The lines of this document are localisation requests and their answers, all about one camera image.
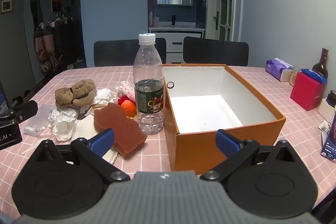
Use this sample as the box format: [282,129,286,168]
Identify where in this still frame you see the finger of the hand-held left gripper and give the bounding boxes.
[10,100,39,124]

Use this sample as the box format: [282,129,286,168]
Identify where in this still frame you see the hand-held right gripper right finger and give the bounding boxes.
[200,129,303,183]

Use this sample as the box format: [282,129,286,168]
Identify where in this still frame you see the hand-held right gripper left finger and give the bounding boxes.
[28,129,131,183]

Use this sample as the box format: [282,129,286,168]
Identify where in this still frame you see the clear plastic bag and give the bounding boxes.
[23,104,57,137]

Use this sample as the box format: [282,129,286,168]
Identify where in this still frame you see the brown sponge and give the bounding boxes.
[93,102,148,160]

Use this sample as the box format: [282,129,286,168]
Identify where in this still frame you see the orange wooden box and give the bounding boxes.
[161,64,286,175]

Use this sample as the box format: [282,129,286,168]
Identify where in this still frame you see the white ruffled cloth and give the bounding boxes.
[94,87,118,105]
[48,109,78,142]

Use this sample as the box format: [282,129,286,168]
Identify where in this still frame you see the brown plush toy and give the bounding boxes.
[55,79,97,110]

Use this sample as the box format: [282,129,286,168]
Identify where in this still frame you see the white plastic strip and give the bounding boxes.
[21,143,40,155]

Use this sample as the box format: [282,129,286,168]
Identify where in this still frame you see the orange crochet ball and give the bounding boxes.
[121,99,137,117]

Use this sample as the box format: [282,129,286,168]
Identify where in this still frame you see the pink white crochet flower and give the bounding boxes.
[115,81,137,103]

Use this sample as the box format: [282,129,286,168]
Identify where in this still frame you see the pink hanging bags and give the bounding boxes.
[34,29,57,62]

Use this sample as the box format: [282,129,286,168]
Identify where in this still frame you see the pink checked tablecloth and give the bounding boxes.
[0,64,336,216]

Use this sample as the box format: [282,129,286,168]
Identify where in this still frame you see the clear plastic water bottle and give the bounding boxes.
[133,33,165,135]

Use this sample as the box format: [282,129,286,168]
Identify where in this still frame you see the purple tissue pack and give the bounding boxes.
[265,57,295,82]

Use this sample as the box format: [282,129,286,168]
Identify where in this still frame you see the black chair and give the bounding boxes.
[93,38,167,68]
[183,36,249,67]

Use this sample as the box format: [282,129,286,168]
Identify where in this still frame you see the small white speaker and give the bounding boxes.
[289,71,300,87]

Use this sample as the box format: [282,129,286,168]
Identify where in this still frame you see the red box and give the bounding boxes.
[290,72,327,112]

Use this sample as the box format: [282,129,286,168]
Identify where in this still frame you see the dark printed box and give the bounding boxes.
[320,111,336,162]

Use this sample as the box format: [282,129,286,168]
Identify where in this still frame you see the small framed picture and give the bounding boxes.
[0,0,13,14]

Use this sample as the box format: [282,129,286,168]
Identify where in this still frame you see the blue packet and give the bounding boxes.
[300,68,328,84]

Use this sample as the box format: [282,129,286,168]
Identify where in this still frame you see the dark wine bottle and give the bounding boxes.
[311,47,329,81]

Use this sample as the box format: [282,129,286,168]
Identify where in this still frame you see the white vanity cabinet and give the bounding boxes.
[148,22,205,65]

